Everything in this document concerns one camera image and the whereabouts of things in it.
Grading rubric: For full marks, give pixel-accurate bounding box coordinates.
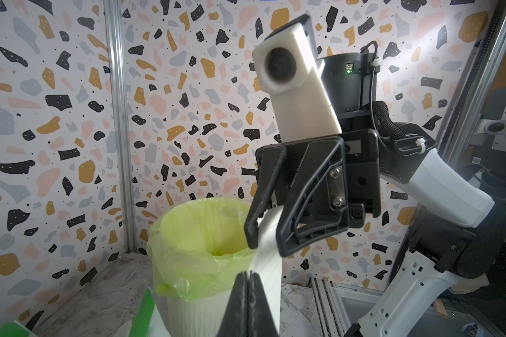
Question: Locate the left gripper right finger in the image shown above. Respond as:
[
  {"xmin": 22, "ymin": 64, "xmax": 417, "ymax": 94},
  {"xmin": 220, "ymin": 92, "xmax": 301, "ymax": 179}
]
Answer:
[{"xmin": 247, "ymin": 272, "xmax": 278, "ymax": 337}]

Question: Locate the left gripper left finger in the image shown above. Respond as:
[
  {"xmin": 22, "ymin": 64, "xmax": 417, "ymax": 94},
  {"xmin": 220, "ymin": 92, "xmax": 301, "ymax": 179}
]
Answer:
[{"xmin": 216, "ymin": 272, "xmax": 249, "ymax": 337}]

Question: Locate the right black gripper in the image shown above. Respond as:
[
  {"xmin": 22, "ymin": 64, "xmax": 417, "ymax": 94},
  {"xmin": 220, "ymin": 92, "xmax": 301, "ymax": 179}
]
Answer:
[{"xmin": 244, "ymin": 129, "xmax": 380, "ymax": 257}]

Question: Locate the receipt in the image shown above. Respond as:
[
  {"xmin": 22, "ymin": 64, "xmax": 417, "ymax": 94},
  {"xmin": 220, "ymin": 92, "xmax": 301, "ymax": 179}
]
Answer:
[{"xmin": 250, "ymin": 206, "xmax": 283, "ymax": 336}]

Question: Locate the green white bag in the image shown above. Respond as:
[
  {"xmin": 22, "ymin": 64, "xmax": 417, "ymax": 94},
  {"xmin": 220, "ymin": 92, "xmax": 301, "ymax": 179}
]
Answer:
[
  {"xmin": 0, "ymin": 321, "xmax": 37, "ymax": 337},
  {"xmin": 113, "ymin": 289, "xmax": 171, "ymax": 337}
]

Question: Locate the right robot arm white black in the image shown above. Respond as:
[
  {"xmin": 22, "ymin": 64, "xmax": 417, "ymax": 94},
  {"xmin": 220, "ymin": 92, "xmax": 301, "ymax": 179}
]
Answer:
[{"xmin": 244, "ymin": 30, "xmax": 506, "ymax": 336}]

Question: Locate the white trash bin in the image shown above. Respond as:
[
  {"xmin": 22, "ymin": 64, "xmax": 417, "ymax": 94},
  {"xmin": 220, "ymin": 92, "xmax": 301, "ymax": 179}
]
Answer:
[{"xmin": 156, "ymin": 276, "xmax": 234, "ymax": 336}]

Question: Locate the yellow-green bin liner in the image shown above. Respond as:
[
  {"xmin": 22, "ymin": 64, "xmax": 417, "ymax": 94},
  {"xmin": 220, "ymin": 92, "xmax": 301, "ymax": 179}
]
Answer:
[{"xmin": 147, "ymin": 197, "xmax": 255, "ymax": 302}]

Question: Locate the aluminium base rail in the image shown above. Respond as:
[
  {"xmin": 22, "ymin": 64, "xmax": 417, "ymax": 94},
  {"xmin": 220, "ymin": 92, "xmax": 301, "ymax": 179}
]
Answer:
[{"xmin": 308, "ymin": 277, "xmax": 382, "ymax": 336}]

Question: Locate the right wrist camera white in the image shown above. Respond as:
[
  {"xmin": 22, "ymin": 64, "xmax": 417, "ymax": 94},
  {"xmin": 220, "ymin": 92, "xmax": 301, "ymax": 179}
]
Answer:
[{"xmin": 252, "ymin": 14, "xmax": 342, "ymax": 143}]

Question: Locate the right corner aluminium post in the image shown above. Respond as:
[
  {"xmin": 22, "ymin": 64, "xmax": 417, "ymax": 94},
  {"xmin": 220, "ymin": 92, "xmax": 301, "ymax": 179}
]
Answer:
[{"xmin": 103, "ymin": 0, "xmax": 136, "ymax": 253}]

